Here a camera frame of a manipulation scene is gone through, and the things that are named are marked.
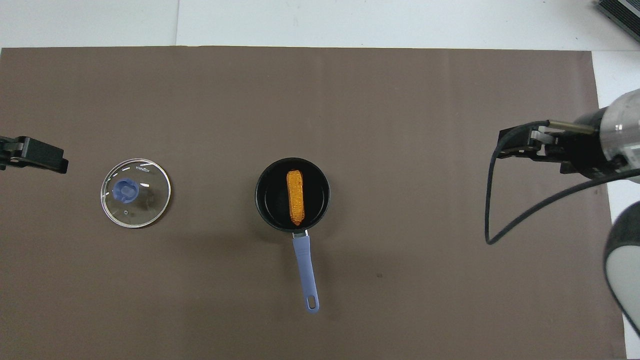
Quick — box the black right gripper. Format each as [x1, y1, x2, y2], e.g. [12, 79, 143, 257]
[497, 107, 614, 182]

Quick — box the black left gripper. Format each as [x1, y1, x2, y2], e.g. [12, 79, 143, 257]
[0, 135, 70, 175]

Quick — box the glass lid with blue knob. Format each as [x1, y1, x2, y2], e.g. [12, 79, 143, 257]
[100, 158, 172, 229]

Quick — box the yellow corn cob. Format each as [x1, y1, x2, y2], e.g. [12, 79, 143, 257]
[286, 170, 306, 226]

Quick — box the brown table mat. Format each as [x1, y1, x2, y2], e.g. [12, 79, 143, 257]
[0, 46, 629, 360]

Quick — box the black ribbed metal device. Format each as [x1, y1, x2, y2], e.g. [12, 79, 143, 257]
[594, 0, 640, 29]

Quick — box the dark blue saucepan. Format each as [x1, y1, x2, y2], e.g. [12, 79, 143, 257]
[255, 157, 331, 315]

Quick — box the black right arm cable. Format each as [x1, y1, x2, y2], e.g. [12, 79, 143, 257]
[484, 119, 640, 246]

